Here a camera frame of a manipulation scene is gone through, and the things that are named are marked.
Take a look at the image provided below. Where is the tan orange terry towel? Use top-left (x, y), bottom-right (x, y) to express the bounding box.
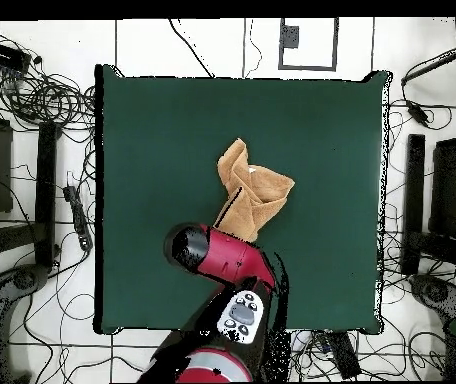
top-left (213, 137), bottom-right (296, 243)

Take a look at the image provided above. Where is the dark green table cloth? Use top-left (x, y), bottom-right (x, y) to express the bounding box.
top-left (93, 63), bottom-right (391, 335)

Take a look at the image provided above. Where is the black power strip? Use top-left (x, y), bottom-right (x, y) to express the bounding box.
top-left (62, 184), bottom-right (94, 253)
top-left (325, 330), bottom-right (362, 380)

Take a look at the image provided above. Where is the black floor bar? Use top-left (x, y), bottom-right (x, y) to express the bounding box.
top-left (400, 133), bottom-right (427, 276)
top-left (34, 121), bottom-right (60, 268)

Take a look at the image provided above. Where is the grey stand foot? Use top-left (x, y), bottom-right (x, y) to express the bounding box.
top-left (407, 273), bottom-right (456, 321)
top-left (0, 263), bottom-right (51, 383)

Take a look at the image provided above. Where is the black power adapter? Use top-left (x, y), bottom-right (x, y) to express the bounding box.
top-left (405, 99), bottom-right (430, 126)

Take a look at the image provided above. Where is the black floor cable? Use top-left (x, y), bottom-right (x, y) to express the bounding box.
top-left (168, 18), bottom-right (216, 78)

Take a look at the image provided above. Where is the black rod with cable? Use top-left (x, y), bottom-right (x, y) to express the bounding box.
top-left (400, 42), bottom-right (456, 88)

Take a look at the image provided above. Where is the black network switch box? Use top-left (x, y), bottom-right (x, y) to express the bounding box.
top-left (0, 38), bottom-right (33, 74)

